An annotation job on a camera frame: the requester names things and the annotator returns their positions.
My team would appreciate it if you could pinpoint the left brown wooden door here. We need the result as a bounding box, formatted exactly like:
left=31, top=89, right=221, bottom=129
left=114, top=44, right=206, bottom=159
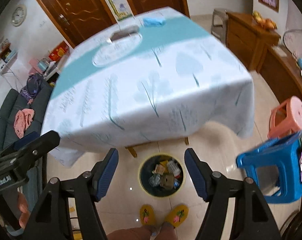
left=36, top=0, right=116, bottom=48

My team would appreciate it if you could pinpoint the brown pulp cup tray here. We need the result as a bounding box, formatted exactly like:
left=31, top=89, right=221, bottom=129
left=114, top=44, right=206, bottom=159
left=159, top=173, right=175, bottom=190

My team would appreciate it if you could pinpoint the blue plastic stool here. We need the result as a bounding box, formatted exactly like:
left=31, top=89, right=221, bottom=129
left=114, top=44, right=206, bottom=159
left=236, top=131, right=302, bottom=204

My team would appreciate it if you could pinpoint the person's left hand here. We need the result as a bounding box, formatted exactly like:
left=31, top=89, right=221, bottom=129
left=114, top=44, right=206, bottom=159
left=18, top=192, right=30, bottom=229

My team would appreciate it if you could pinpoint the right yellow slipper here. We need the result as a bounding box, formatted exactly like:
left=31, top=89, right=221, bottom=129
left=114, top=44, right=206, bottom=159
left=164, top=204, right=189, bottom=228

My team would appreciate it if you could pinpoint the fruit pile on cabinet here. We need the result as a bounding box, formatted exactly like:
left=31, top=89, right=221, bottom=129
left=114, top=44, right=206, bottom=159
left=252, top=11, right=277, bottom=30

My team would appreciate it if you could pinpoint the round wall clock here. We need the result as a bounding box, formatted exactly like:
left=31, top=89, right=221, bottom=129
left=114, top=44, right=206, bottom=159
left=11, top=4, right=27, bottom=27

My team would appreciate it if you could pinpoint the blue cloth on table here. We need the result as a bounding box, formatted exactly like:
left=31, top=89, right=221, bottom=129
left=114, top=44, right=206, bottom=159
left=143, top=17, right=166, bottom=27

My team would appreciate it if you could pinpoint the grey plastic stool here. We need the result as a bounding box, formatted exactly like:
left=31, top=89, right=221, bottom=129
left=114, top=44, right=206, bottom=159
left=210, top=8, right=228, bottom=44

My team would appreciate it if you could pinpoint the pink cloth on sofa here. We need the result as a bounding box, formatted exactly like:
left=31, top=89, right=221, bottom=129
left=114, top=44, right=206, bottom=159
left=13, top=108, right=35, bottom=139

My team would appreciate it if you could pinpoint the tree-patterned tablecloth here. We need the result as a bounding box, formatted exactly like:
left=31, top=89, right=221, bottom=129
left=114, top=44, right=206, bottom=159
left=42, top=7, right=254, bottom=167

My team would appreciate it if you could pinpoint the wooden sideboard cabinet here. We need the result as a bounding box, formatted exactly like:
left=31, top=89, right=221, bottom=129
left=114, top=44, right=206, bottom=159
left=226, top=12, right=302, bottom=102

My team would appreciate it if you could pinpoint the dark green sofa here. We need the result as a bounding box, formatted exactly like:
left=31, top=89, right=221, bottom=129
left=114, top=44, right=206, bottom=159
left=0, top=80, right=53, bottom=210

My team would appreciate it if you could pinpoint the yellow slipper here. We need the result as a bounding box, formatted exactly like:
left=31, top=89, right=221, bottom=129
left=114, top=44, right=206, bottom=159
left=140, top=204, right=156, bottom=226
left=164, top=204, right=189, bottom=228

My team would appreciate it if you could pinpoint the clear round plate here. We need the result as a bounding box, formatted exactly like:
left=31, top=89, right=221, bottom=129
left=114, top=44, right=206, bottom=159
left=92, top=33, right=143, bottom=68

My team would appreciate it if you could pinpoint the red gift box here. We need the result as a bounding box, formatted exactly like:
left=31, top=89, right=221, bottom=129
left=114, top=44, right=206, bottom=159
left=48, top=41, right=69, bottom=61

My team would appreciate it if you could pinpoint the pink plastic stool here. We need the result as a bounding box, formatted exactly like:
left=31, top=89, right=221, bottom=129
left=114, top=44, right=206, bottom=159
left=267, top=96, right=302, bottom=139

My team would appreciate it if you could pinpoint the left yellow slipper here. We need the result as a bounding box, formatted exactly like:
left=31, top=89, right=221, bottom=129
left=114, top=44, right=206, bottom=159
left=140, top=204, right=156, bottom=226

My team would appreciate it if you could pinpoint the yellow-rimmed black trash bin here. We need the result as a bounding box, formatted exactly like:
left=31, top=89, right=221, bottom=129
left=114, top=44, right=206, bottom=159
left=138, top=153, right=186, bottom=198

